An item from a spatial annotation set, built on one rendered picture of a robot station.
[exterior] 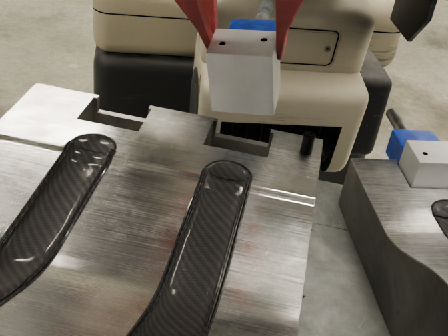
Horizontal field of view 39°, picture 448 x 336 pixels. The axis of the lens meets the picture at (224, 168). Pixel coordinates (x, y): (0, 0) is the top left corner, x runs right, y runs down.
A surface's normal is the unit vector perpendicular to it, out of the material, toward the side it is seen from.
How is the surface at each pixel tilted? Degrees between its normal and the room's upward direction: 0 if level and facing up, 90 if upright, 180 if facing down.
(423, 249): 24
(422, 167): 90
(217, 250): 12
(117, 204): 3
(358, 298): 0
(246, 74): 99
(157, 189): 2
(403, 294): 90
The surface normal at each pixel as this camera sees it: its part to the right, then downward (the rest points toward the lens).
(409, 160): -0.99, -0.03
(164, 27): 0.10, 0.59
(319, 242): 0.11, -0.81
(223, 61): -0.21, 0.67
